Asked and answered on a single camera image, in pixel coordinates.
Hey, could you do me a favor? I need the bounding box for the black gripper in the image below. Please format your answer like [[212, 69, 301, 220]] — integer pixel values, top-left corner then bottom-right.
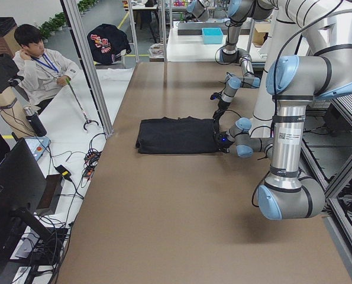
[[214, 131, 234, 153], [210, 92, 232, 127]]

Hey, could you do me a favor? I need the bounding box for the black t-shirt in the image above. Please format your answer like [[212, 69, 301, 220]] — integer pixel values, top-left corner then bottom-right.
[[135, 117, 218, 154]]

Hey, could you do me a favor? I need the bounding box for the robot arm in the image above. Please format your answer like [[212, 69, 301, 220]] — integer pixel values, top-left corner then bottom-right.
[[214, 1, 352, 220], [210, 0, 275, 128]]

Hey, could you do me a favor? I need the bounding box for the blue plastic bin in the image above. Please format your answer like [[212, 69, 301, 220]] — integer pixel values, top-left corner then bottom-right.
[[202, 27, 223, 44]]

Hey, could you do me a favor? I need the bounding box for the white folded cloth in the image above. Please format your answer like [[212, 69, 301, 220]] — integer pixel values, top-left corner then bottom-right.
[[97, 68, 134, 81]]

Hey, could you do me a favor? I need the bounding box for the red black usb hub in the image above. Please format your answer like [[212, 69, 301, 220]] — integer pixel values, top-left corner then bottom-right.
[[82, 149, 102, 180]]

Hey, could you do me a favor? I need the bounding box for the reacher grabber tool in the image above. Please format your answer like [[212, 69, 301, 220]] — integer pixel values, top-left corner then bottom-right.
[[64, 78, 100, 133]]

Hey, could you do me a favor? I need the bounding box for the navy varsity jacket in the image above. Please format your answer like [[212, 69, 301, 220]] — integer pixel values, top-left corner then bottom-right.
[[86, 24, 132, 65]]

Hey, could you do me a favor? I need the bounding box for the black power adapter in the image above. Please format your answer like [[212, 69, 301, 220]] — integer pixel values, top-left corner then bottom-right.
[[55, 165, 72, 181]]

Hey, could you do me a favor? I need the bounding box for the seated person in grey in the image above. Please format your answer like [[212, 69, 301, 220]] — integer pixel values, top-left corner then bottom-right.
[[13, 24, 79, 112]]

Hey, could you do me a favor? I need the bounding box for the teach pendant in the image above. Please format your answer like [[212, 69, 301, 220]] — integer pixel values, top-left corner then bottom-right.
[[24, 137, 50, 161]]

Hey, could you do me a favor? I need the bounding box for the black water bottle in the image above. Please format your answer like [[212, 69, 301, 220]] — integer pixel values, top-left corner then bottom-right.
[[23, 106, 47, 137]]

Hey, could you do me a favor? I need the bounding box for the black Huawei monitor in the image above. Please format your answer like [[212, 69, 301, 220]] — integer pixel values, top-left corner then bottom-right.
[[0, 138, 51, 273]]

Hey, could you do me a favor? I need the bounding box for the aluminium frame post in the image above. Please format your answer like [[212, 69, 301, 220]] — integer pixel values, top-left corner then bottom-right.
[[60, 0, 114, 138]]

